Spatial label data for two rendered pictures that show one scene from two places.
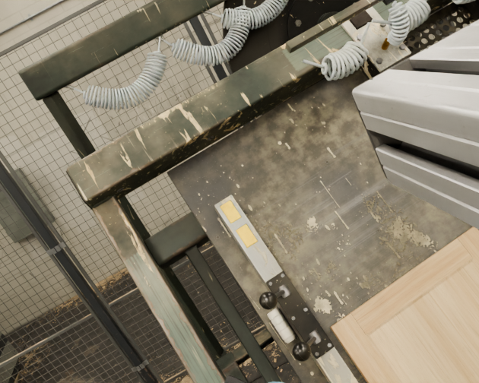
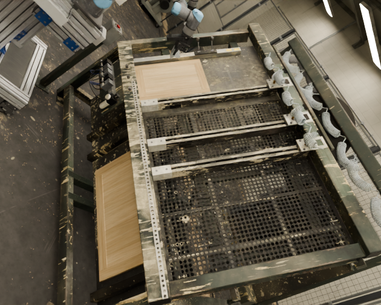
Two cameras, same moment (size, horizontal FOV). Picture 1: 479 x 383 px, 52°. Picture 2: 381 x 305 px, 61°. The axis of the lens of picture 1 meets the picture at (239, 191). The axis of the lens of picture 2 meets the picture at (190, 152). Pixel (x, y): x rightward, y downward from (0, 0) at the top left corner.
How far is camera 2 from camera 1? 2.64 m
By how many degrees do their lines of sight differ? 45
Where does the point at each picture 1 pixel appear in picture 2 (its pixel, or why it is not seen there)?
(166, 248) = (232, 44)
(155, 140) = (260, 36)
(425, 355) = (183, 71)
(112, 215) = (244, 31)
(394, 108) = not seen: outside the picture
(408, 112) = not seen: outside the picture
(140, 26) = (307, 63)
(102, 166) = (256, 27)
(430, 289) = (199, 78)
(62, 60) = (298, 45)
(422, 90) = not seen: outside the picture
